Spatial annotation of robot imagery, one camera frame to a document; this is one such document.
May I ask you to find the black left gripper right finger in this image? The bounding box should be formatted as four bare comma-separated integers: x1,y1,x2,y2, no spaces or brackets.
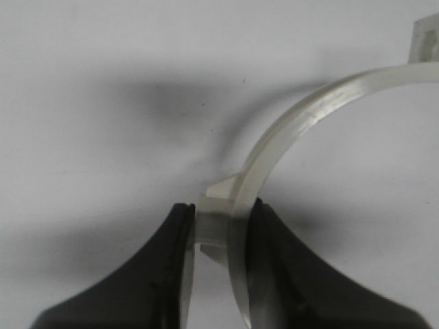
246,199,429,329

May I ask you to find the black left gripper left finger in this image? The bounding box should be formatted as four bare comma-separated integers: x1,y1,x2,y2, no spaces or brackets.
32,204,195,328

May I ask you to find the white half pipe clamp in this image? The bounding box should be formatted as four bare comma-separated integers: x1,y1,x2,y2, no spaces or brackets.
195,14,438,328

